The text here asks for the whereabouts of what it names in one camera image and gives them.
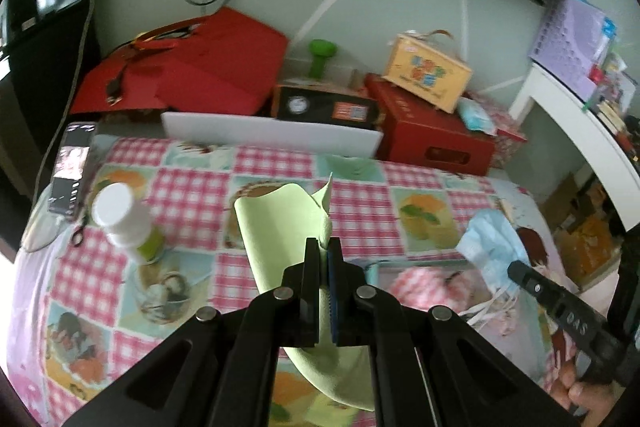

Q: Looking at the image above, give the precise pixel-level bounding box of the pink white fluffy towel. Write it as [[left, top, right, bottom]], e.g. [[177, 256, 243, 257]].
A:
[[387, 267, 494, 319]]

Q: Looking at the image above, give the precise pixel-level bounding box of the light green cloth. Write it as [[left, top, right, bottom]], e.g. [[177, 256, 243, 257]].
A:
[[233, 181, 374, 412]]

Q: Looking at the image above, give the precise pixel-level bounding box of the blue face mask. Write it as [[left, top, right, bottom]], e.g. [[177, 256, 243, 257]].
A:
[[454, 209, 530, 297]]

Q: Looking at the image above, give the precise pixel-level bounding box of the person's hand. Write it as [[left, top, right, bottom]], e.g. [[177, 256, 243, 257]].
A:
[[550, 361, 617, 426]]

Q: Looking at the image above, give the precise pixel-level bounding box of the teal shallow box tray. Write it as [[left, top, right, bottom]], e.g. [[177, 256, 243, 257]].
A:
[[363, 261, 554, 387]]

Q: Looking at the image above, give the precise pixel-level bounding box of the patterned checkered tablecloth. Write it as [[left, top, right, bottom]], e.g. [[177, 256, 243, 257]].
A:
[[8, 136, 575, 426]]

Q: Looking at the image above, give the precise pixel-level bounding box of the white board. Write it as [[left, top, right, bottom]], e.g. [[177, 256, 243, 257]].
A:
[[162, 112, 383, 158]]

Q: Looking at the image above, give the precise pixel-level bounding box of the white pill bottle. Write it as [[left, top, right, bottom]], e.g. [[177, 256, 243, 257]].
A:
[[91, 183, 164, 265]]

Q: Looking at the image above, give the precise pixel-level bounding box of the red gift box right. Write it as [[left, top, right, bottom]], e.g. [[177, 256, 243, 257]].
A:
[[364, 74, 496, 176]]

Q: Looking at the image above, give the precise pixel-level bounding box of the black box with gauge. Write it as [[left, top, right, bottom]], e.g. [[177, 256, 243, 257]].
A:
[[271, 78, 383, 130]]

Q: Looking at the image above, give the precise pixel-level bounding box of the blue wet wipes pack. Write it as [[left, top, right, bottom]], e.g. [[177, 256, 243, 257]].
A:
[[457, 98, 497, 136]]

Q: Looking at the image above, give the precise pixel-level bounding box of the red patterned box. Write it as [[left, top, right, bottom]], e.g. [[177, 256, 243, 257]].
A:
[[465, 91, 527, 169]]

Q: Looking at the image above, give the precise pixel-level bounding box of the wooden picture carry box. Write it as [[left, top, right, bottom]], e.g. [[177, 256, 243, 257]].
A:
[[383, 29, 473, 114]]

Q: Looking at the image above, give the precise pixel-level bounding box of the red bags pile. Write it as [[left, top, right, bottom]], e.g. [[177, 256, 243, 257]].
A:
[[70, 8, 288, 116]]

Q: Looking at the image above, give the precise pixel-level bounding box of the green dumbbell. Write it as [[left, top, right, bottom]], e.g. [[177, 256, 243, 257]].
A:
[[308, 39, 337, 79]]

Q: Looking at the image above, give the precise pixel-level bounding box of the smartphone on stand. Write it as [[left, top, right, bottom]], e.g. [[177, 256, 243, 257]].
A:
[[48, 121, 98, 221]]

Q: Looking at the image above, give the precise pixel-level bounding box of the white desk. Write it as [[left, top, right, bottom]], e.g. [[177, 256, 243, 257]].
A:
[[509, 64, 640, 231]]

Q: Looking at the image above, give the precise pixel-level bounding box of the purple perforated basket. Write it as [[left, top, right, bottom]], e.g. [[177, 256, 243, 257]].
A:
[[529, 0, 617, 102]]

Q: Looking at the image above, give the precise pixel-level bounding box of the black monitor cabinet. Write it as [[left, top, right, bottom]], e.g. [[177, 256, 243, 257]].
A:
[[1, 0, 100, 199]]

